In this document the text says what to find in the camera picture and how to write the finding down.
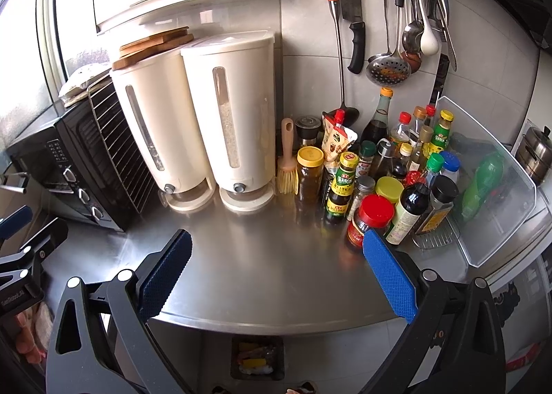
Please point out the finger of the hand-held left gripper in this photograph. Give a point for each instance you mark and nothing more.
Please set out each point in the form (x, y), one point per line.
(43, 243)
(15, 221)

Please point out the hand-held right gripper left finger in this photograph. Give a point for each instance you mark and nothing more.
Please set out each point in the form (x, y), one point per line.
(166, 273)

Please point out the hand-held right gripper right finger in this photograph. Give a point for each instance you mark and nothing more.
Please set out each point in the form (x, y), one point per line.
(390, 275)

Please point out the black trash bin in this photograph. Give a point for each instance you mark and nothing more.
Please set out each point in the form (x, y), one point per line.
(280, 359)

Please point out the person's left hand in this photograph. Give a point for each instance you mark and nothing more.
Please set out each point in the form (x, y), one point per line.
(30, 333)

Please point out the red lid sauce jar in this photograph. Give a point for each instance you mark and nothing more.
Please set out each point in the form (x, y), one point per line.
(371, 221)

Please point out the black toaster oven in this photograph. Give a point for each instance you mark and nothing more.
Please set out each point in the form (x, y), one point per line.
(43, 161)

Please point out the green cap dark sauce bottle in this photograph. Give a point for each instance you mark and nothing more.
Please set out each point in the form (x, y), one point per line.
(409, 208)

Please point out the black lid spice jar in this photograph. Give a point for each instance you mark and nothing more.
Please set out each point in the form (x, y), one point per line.
(437, 208)

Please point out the steel lid spice jar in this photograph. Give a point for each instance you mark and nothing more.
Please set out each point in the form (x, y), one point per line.
(362, 196)

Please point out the green label sauce bottle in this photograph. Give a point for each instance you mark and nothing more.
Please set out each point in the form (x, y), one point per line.
(340, 191)

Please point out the glass oil cruet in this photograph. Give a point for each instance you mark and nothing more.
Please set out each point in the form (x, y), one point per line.
(384, 159)

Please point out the green cap spice shaker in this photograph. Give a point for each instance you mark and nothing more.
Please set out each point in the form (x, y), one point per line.
(366, 159)

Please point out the green plastic bottle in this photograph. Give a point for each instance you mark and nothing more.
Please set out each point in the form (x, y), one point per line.
(483, 187)

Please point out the yellow lid amber jar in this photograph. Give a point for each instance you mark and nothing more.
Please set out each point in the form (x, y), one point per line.
(309, 174)

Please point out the red beige sauce pouch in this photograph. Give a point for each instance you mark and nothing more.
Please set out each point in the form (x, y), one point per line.
(336, 142)

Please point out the clear plastic storage bin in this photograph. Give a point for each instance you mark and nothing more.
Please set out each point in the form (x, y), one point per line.
(517, 204)

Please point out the red cap clear bottle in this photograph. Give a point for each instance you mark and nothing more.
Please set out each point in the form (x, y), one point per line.
(401, 129)

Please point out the tall dark vinegar bottle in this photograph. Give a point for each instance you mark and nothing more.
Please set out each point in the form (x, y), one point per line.
(377, 127)

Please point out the folded beige cloth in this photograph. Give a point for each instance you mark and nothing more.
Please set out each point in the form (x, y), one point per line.
(82, 83)

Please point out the cream rice dispenser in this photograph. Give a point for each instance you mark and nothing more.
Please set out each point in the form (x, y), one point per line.
(250, 118)
(164, 118)

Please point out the glass pepper grinder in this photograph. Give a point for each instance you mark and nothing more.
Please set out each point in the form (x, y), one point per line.
(308, 131)

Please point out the stainless steel pot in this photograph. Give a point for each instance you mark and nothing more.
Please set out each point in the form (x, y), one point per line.
(534, 157)

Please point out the light wooden cutting board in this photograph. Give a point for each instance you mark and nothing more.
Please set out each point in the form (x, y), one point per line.
(138, 58)

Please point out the steel skimmer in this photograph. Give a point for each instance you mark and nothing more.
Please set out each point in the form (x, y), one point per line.
(388, 68)

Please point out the steel spatula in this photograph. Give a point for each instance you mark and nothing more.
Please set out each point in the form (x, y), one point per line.
(450, 53)

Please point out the dark wooden cutting board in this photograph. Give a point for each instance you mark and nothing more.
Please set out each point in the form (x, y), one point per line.
(164, 38)

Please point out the white plastic spoon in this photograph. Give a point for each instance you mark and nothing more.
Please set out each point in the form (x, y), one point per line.
(429, 43)

